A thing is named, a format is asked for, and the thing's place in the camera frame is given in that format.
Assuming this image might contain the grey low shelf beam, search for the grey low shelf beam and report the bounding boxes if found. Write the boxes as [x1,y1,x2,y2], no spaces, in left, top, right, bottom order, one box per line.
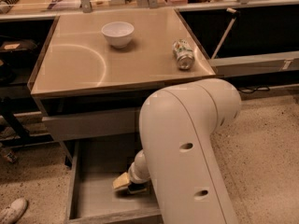
[209,51,299,77]

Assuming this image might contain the green and yellow sponge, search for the green and yellow sponge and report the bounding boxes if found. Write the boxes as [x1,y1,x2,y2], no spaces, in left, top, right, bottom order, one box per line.
[127,183,147,195]

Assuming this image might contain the open grey middle drawer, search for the open grey middle drawer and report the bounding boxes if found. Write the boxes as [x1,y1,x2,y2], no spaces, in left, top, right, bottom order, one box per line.
[64,133,163,224]

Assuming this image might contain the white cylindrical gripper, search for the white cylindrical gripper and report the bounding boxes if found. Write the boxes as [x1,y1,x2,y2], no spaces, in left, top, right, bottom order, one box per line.
[112,150,150,189]

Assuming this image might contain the black bag on shelf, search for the black bag on shelf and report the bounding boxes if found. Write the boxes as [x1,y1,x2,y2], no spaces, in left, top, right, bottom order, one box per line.
[0,39,38,68]

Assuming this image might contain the white sneaker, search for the white sneaker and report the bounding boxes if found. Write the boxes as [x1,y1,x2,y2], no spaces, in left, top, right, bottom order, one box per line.
[0,198,28,224]

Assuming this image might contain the white ceramic bowl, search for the white ceramic bowl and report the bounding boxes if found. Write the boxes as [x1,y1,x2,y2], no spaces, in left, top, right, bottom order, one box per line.
[101,21,135,49]

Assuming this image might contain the grey drawer cabinet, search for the grey drawer cabinet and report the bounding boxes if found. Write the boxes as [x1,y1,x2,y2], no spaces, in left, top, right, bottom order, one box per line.
[29,7,215,159]

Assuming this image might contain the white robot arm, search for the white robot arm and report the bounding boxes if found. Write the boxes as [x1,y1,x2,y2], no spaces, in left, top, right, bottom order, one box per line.
[113,78,241,224]

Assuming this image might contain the grey top drawer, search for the grey top drawer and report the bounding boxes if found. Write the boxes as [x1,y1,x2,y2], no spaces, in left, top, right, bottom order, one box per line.
[42,108,139,141]

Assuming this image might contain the black cable on floor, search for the black cable on floor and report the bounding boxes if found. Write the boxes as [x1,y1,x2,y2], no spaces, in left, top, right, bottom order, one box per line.
[236,85,271,95]

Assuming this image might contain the silver soda can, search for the silver soda can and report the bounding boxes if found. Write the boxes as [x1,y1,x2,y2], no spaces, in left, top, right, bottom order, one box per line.
[172,39,195,70]

